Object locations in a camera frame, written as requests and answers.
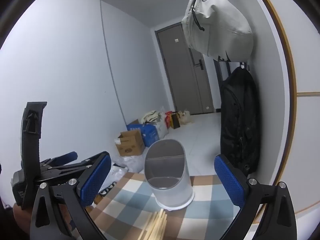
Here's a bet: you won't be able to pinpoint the white plastic utensil holder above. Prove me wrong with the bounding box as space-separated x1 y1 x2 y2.
144 139 195 211

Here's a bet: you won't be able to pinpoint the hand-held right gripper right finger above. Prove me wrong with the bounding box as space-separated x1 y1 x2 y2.
214 154 298 240

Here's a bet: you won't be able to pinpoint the grey door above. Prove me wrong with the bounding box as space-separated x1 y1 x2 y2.
155 22 215 115

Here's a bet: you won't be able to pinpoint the black backpack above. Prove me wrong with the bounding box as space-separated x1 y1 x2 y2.
219 66 261 178

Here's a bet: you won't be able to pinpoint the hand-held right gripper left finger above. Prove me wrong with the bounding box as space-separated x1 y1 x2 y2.
29 152 112 240

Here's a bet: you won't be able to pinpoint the brown cardboard box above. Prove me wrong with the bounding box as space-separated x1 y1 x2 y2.
115 129 145 157

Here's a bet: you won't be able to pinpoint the clear plastic bags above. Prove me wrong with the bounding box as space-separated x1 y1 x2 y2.
94 152 145 198

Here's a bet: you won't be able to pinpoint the beige plastic bag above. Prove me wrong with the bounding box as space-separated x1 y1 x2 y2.
177 110 195 125

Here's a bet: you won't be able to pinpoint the grey backpack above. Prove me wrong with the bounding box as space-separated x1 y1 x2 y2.
181 0 254 63

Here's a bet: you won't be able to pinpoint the white bag with cloth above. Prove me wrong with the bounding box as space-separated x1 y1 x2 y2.
140 110 169 139

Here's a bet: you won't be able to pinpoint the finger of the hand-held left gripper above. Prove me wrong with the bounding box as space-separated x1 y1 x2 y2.
51 151 108 178
39 151 78 168

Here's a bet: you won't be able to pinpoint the checked tablecloth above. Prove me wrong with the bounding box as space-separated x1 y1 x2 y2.
86 171 250 240

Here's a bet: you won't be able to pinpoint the white board wooden trim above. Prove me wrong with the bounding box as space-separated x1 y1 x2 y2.
250 0 320 230

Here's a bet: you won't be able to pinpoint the blue cardboard box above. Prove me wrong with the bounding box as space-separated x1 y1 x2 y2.
126 123 160 148

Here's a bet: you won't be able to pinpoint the person's left hand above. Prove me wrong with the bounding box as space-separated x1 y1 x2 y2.
12 204 33 231

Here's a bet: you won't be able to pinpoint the pile of wooden chopsticks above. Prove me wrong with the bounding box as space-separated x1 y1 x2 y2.
139 209 168 240

